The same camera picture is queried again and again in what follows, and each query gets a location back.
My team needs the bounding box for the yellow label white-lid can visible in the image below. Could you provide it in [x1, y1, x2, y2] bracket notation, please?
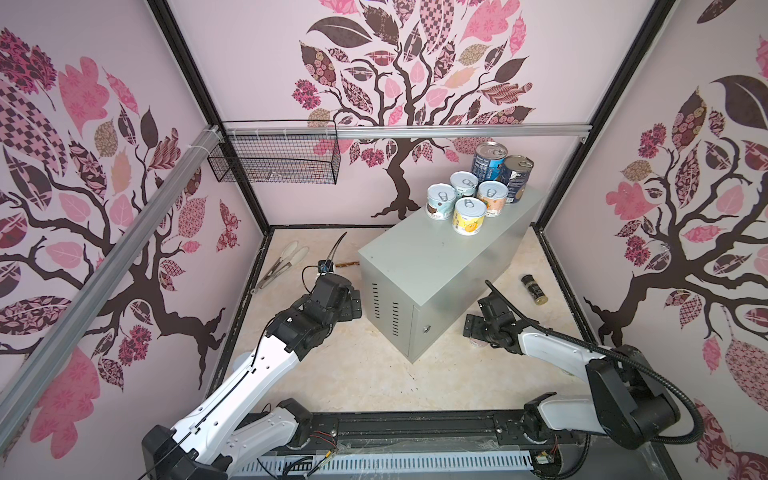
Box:
[452, 197, 486, 236]

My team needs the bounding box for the orange label white-lid can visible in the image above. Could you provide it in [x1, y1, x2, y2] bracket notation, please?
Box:
[476, 180, 508, 217]

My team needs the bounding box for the light blue white-lid can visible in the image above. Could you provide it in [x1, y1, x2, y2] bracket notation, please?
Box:
[426, 183, 457, 221]

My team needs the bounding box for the teal label white-lid can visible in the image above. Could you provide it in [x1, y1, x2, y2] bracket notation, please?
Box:
[450, 171, 479, 198]

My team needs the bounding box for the dark grey tin can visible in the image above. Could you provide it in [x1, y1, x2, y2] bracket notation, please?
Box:
[499, 155, 534, 204]

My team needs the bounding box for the blue label tin can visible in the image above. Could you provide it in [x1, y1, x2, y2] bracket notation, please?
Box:
[471, 141, 508, 182]

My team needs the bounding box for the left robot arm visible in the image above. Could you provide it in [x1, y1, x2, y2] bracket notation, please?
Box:
[142, 273, 362, 479]

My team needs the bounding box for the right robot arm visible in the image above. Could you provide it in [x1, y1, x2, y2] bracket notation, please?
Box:
[463, 292, 705, 450]

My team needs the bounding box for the dark spice jar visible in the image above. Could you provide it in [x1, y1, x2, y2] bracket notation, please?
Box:
[521, 274, 548, 306]

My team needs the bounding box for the grey metal cabinet box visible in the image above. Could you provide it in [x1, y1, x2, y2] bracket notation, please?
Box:
[359, 188, 544, 362]

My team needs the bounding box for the grey-green white-lid can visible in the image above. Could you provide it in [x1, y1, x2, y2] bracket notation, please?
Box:
[232, 352, 251, 372]

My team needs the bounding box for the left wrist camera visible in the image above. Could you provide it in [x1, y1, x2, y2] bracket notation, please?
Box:
[317, 259, 335, 275]

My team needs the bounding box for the white slotted cable duct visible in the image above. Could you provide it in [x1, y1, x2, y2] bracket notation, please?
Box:
[233, 451, 533, 479]

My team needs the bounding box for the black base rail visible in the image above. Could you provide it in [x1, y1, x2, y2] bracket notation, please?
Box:
[256, 410, 680, 479]

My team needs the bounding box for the black wire basket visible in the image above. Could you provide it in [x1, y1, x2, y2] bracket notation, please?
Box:
[208, 119, 341, 185]

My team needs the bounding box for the aluminium horizontal rail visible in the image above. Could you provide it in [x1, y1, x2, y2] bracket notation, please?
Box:
[225, 123, 592, 140]

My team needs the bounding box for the aluminium diagonal rail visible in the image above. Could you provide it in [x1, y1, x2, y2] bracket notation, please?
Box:
[1, 125, 222, 448]

